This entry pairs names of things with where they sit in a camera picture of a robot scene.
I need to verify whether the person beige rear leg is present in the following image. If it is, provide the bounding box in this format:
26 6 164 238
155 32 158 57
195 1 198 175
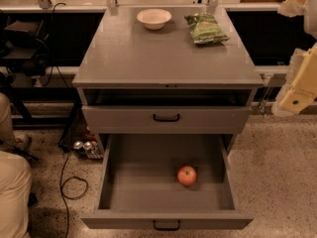
0 93 17 146

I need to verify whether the silver can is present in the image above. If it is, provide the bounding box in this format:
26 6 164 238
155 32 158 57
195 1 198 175
73 141 83 150
83 141 93 151

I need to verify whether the closed grey upper drawer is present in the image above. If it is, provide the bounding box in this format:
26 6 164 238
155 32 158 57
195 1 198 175
82 106 250 134

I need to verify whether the black equipment on left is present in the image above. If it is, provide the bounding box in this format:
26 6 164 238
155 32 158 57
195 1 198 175
0 15 51 76

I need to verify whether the black floor cable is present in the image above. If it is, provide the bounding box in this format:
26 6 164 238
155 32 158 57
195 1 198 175
58 151 89 238

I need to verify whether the open grey middle drawer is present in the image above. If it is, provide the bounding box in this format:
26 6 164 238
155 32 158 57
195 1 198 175
82 134 253 229

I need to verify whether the red apple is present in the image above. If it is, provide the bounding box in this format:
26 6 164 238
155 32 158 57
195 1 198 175
177 166 197 186

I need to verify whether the wire basket with items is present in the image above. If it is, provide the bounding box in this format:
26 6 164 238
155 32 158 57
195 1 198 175
58 110 103 161

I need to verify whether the green chip bag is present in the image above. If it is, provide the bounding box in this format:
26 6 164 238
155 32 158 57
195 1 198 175
184 12 229 45

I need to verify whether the white bowl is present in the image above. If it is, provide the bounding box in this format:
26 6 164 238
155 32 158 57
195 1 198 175
137 9 171 30

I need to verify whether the black upper drawer handle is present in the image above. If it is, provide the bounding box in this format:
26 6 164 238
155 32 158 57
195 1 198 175
153 114 180 122

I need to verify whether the black drawer handle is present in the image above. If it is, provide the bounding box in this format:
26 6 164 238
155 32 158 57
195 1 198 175
153 114 180 122
153 220 180 231

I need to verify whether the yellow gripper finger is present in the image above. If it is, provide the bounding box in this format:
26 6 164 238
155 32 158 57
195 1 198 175
271 45 317 117
277 0 308 17

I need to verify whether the black middle drawer handle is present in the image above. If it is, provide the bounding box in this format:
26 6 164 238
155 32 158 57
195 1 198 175
153 220 180 231

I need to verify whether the grey drawer cabinet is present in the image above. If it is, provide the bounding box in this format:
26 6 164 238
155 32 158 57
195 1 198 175
73 7 263 147

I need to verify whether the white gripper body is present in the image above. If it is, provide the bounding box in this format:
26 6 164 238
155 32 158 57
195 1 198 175
304 0 317 39

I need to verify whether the white shoe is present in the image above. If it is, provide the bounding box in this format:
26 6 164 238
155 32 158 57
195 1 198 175
16 134 31 151

